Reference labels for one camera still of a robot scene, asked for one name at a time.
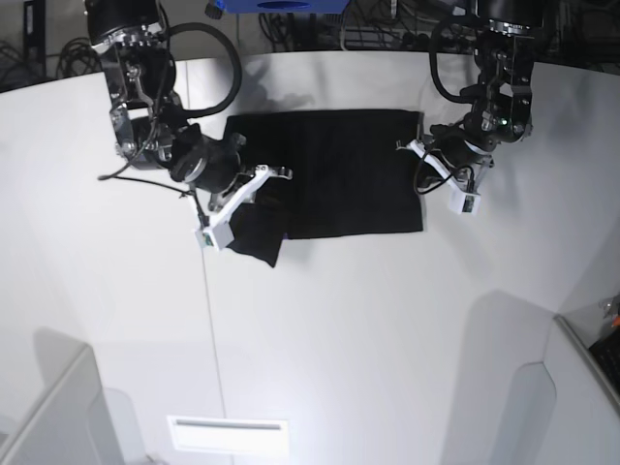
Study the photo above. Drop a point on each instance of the black power strip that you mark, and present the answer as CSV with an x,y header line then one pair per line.
x,y
381,39

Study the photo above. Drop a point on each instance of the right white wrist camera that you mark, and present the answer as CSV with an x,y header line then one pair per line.
x,y
218,237

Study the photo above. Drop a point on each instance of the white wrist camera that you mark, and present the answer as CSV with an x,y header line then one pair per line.
x,y
464,202
218,237

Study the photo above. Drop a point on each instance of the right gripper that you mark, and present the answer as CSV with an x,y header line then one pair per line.
x,y
214,166

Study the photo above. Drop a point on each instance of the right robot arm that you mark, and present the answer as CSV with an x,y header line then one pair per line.
x,y
153,130

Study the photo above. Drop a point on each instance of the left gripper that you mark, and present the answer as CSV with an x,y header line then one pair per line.
x,y
446,158

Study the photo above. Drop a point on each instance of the black T-shirt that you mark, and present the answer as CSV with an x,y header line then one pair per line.
x,y
349,177

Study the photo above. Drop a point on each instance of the black keyboard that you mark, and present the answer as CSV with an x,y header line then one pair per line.
x,y
606,353

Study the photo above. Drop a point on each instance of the blue box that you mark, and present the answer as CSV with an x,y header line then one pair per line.
x,y
282,6

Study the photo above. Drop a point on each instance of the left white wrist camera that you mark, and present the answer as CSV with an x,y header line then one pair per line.
x,y
464,202

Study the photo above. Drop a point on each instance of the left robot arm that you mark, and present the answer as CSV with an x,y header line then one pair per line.
x,y
500,101

